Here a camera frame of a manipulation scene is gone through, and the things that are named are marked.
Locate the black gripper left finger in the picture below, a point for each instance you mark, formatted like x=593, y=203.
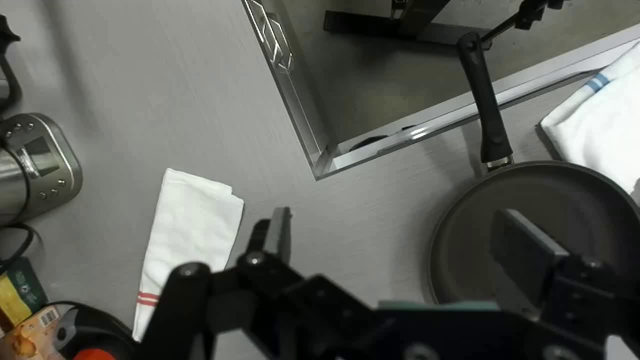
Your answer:
x=280, y=232

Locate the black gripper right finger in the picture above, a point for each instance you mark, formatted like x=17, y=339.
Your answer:
x=527, y=256

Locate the dark non-stick frying pan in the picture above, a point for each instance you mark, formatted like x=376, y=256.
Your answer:
x=466, y=240

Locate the red-striped white dish cloth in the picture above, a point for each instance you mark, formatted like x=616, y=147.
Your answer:
x=190, y=232

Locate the folded white dish cloth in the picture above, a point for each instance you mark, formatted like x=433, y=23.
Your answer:
x=601, y=133

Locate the orange black round object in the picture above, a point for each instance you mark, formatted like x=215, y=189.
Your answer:
x=80, y=333

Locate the stainless steel appliance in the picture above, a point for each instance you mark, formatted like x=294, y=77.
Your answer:
x=41, y=167

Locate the green yellow package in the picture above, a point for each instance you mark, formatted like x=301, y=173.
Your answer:
x=21, y=292

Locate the black metal stand frame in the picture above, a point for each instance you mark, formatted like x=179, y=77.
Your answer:
x=400, y=23

